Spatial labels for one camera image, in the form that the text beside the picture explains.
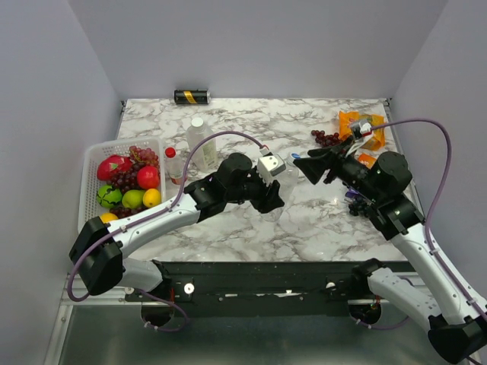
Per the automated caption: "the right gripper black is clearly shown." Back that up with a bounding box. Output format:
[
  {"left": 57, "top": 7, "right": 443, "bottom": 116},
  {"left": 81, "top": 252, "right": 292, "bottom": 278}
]
[{"left": 294, "top": 135, "right": 383, "bottom": 203}]

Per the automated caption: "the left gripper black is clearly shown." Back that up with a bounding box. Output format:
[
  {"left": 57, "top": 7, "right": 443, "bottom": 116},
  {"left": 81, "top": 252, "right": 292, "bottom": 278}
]
[{"left": 226, "top": 167, "right": 285, "bottom": 215}]

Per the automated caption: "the clear plastic water bottle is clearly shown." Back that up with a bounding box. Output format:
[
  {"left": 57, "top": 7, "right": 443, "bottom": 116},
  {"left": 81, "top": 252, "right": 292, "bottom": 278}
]
[{"left": 262, "top": 153, "right": 300, "bottom": 222}]

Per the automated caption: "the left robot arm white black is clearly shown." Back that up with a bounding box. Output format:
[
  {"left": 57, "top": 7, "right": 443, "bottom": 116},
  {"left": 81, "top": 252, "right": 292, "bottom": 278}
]
[{"left": 69, "top": 153, "right": 286, "bottom": 300}]

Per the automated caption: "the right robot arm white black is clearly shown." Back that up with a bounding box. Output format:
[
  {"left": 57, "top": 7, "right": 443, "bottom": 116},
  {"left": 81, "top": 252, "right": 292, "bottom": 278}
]
[{"left": 294, "top": 146, "right": 486, "bottom": 364}]

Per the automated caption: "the large clear bottle white cap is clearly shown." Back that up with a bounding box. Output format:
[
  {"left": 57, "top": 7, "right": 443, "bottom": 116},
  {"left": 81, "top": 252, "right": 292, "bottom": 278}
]
[{"left": 186, "top": 117, "right": 218, "bottom": 172}]

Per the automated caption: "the small bottle red cap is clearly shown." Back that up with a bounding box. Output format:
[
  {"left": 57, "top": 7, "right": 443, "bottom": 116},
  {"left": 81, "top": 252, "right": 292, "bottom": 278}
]
[{"left": 164, "top": 147, "right": 188, "bottom": 186}]

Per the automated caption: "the red grape bunch on table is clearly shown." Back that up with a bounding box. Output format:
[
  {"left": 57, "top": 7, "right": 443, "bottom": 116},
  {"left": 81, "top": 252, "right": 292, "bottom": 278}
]
[{"left": 311, "top": 130, "right": 341, "bottom": 148}]

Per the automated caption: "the purple box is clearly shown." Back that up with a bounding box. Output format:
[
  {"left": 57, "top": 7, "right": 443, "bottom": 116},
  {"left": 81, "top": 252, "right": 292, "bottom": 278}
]
[{"left": 345, "top": 189, "right": 359, "bottom": 201}]

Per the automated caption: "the orange razor box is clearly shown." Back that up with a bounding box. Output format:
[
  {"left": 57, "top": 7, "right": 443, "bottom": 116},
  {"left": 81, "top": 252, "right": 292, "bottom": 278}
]
[{"left": 358, "top": 154, "right": 377, "bottom": 169}]

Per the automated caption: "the orange snack bag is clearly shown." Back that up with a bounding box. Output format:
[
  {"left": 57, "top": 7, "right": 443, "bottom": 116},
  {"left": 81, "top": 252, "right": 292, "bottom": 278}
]
[{"left": 339, "top": 111, "right": 386, "bottom": 151}]

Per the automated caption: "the dark grape bunch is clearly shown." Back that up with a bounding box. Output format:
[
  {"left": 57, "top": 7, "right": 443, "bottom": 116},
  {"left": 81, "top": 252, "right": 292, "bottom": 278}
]
[{"left": 348, "top": 199, "right": 369, "bottom": 218}]

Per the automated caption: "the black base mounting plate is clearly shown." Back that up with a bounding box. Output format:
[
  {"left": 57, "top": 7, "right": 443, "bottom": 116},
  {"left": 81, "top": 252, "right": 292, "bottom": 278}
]
[{"left": 121, "top": 258, "right": 419, "bottom": 319}]

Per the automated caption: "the yellow lemon toy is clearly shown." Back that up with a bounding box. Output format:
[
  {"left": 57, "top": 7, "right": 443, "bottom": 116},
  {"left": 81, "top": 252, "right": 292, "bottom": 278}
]
[{"left": 142, "top": 189, "right": 162, "bottom": 208}]

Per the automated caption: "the red apple toy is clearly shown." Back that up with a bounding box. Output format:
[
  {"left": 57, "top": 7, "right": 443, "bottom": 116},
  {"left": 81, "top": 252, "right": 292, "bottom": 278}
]
[{"left": 137, "top": 166, "right": 161, "bottom": 190}]

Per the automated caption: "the black battery with gold band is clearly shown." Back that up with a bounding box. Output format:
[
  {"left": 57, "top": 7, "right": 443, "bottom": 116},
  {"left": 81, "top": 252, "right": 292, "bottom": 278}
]
[{"left": 173, "top": 90, "right": 211, "bottom": 105}]

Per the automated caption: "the red grape bunch in basket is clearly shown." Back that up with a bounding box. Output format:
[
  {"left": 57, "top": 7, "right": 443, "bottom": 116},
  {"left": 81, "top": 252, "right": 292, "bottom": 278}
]
[{"left": 107, "top": 146, "right": 161, "bottom": 218}]

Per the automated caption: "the green pear toy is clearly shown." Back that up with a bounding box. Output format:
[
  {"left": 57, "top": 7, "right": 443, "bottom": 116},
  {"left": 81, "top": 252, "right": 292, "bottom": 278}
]
[{"left": 122, "top": 189, "right": 145, "bottom": 209}]

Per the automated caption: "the green watermelon toy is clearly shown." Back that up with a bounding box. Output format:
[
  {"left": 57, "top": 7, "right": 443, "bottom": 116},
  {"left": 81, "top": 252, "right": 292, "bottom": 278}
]
[{"left": 96, "top": 185, "right": 123, "bottom": 208}]

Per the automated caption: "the orange fruit toy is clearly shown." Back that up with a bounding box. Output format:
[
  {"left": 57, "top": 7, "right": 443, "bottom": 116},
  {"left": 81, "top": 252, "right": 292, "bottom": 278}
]
[{"left": 99, "top": 212, "right": 119, "bottom": 224}]

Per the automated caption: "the red dragon fruit toy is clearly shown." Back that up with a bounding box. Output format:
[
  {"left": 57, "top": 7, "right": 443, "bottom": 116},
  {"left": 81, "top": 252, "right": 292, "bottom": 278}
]
[{"left": 97, "top": 154, "right": 132, "bottom": 181}]

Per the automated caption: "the white plastic basket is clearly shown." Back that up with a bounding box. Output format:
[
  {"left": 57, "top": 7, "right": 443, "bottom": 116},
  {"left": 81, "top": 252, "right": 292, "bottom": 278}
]
[{"left": 78, "top": 136, "right": 166, "bottom": 233}]

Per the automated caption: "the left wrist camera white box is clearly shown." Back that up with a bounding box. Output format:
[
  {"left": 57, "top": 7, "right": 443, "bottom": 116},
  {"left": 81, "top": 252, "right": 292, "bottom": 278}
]
[{"left": 256, "top": 153, "right": 286, "bottom": 184}]

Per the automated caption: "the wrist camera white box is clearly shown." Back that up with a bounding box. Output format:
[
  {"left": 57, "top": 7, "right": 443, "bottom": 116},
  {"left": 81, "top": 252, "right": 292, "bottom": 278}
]
[
  {"left": 256, "top": 153, "right": 286, "bottom": 184},
  {"left": 346, "top": 119, "right": 373, "bottom": 156}
]

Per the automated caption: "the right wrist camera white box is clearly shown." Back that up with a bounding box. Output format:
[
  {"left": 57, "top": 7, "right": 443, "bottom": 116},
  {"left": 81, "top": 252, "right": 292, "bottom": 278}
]
[{"left": 346, "top": 119, "right": 373, "bottom": 156}]

